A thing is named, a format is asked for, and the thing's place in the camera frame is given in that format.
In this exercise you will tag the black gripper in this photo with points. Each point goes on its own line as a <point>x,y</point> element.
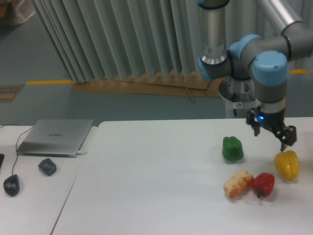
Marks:
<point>270,116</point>

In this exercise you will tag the yellow bell pepper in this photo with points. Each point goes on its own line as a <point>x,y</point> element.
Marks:
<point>287,165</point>

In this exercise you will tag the red bell pepper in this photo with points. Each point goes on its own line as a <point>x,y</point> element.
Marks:
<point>263,184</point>

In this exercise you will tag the black computer mouse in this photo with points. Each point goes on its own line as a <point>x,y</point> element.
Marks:
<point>11,185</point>

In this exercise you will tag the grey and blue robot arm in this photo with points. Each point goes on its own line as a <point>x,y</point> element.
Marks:
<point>264,62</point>

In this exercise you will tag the green bell pepper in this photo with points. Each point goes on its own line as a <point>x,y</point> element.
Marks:
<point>232,149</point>

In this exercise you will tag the yellow bread piece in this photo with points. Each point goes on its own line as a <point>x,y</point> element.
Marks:
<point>238,184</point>

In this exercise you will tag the brown cardboard sheet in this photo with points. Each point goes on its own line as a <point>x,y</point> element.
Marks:
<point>192,86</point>

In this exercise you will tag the white laptop plug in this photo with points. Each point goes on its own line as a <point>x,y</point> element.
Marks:
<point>81,153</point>

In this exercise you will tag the grey pleated curtain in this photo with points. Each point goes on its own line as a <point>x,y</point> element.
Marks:
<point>122,38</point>

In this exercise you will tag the silver laptop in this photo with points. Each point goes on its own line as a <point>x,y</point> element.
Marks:
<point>55,138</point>

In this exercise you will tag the dark grey round gadget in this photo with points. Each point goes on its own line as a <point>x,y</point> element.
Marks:
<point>47,166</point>

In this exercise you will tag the black keyboard edge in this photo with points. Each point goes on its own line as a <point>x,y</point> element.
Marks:
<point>1,159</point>

